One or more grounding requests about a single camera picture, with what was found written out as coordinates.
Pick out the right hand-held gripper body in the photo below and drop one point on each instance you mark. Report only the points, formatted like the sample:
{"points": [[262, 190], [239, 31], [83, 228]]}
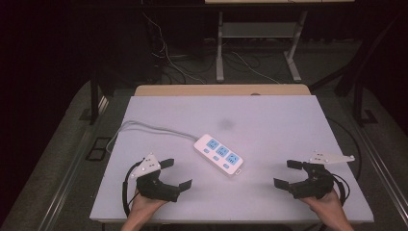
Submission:
{"points": [[316, 186]]}

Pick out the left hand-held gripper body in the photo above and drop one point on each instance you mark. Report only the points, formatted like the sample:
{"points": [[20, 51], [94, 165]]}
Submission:
{"points": [[154, 187]]}

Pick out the white power strip blue sockets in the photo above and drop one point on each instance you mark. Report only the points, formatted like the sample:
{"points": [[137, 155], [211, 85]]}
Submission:
{"points": [[218, 154]]}

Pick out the person's left hand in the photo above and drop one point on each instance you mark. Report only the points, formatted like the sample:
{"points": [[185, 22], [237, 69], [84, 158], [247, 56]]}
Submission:
{"points": [[144, 208]]}

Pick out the person's right hand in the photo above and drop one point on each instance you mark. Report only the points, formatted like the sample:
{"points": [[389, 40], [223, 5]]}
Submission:
{"points": [[327, 207]]}

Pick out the black floor socket box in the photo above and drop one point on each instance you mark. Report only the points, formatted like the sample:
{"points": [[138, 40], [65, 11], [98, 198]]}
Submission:
{"points": [[97, 149]]}

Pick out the black metal stand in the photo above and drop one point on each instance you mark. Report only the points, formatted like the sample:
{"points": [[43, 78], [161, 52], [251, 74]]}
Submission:
{"points": [[94, 96], [358, 96]]}

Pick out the dark computer case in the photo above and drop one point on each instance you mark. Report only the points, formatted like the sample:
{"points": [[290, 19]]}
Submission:
{"points": [[131, 54]]}

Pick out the metal floor rail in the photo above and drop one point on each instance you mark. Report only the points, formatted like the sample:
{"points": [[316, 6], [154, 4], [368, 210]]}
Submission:
{"points": [[383, 166], [69, 179]]}

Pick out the white metal desk frame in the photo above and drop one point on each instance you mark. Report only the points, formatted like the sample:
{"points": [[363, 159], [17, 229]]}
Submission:
{"points": [[220, 48]]}

